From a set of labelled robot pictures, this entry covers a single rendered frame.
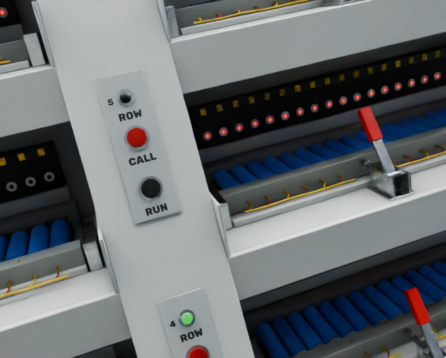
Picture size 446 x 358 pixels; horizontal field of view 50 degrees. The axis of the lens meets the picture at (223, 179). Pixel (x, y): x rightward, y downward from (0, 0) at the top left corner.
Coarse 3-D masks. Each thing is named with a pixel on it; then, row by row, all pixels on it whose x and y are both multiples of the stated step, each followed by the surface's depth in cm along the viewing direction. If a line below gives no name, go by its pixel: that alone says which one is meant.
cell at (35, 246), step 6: (36, 228) 50; (42, 228) 50; (36, 234) 48; (42, 234) 49; (48, 234) 50; (30, 240) 48; (36, 240) 47; (42, 240) 47; (48, 240) 49; (30, 246) 46; (36, 246) 46; (42, 246) 46; (30, 252) 45
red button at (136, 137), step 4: (136, 128) 39; (132, 132) 39; (136, 132) 39; (140, 132) 39; (144, 132) 39; (128, 136) 39; (132, 136) 39; (136, 136) 39; (140, 136) 39; (144, 136) 39; (128, 140) 39; (132, 140) 39; (136, 140) 39; (140, 140) 39; (144, 140) 39; (132, 144) 39; (136, 144) 39; (140, 144) 39
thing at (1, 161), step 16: (48, 144) 53; (0, 160) 52; (16, 160) 53; (32, 160) 53; (48, 160) 54; (0, 176) 53; (16, 176) 53; (32, 176) 54; (64, 176) 55; (0, 192) 53; (16, 192) 54; (32, 192) 54
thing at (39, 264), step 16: (80, 240) 44; (32, 256) 43; (48, 256) 42; (64, 256) 43; (80, 256) 43; (0, 272) 42; (16, 272) 42; (32, 272) 42; (48, 272) 43; (0, 288) 42; (32, 288) 41
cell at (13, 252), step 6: (18, 234) 49; (24, 234) 50; (12, 240) 48; (18, 240) 48; (24, 240) 49; (12, 246) 47; (18, 246) 47; (24, 246) 47; (12, 252) 45; (18, 252) 46; (24, 252) 47; (6, 258) 45; (12, 258) 45
